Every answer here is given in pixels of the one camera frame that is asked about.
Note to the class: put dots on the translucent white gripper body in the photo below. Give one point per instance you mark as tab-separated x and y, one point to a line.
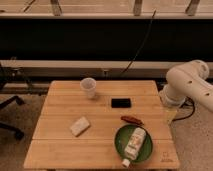
170	106

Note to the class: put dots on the black rectangular eraser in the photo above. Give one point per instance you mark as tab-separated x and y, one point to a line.
121	103

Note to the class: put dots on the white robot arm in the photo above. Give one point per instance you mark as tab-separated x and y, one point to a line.
187	80

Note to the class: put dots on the red chili pepper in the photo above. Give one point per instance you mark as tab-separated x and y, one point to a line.
133	120

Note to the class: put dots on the white lotion bottle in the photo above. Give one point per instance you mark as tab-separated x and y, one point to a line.
133	146

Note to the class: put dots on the green round plate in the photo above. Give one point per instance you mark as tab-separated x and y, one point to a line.
122	137

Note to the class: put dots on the beige sponge block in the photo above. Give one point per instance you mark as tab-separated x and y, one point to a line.
79	126

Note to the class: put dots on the black office chair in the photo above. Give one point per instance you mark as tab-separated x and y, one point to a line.
7	122

